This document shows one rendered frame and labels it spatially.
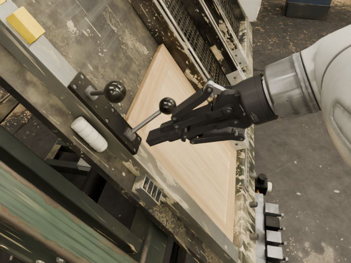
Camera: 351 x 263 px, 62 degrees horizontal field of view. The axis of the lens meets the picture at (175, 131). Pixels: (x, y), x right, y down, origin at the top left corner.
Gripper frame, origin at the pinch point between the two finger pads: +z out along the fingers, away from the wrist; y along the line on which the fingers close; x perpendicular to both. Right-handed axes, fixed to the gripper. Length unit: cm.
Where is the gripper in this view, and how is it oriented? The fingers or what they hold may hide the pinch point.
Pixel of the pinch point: (164, 133)
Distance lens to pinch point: 54.9
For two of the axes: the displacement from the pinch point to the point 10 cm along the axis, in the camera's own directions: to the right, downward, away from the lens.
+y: 5.4, 6.7, 5.1
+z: -8.2, 2.9, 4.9
